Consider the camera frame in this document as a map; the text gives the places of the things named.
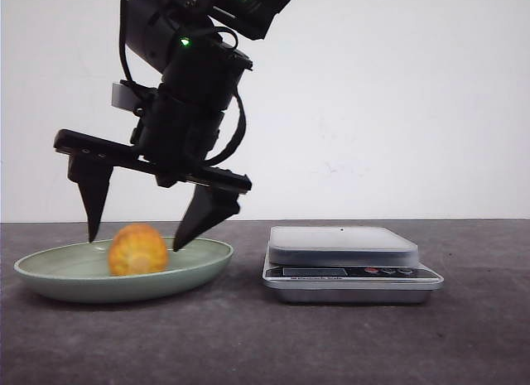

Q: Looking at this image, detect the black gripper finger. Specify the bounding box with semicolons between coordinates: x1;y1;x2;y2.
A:
68;155;113;242
172;185;240;252

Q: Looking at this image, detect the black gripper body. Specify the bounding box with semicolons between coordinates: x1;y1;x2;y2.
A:
54;89;252;194

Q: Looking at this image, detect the yellow corn cob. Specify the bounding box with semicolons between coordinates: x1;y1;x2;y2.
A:
108;224;169;276

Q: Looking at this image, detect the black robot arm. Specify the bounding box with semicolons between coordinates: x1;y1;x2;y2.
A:
54;0;291;249

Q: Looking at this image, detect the pale green plate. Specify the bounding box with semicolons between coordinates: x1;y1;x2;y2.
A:
13;236;235;305

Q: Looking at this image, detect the silver digital kitchen scale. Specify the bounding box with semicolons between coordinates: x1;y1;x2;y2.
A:
263;225;444;304

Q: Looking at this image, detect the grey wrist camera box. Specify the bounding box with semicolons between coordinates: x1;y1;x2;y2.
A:
111;83;141;112

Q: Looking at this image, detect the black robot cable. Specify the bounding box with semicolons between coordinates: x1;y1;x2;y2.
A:
202;93;248;166

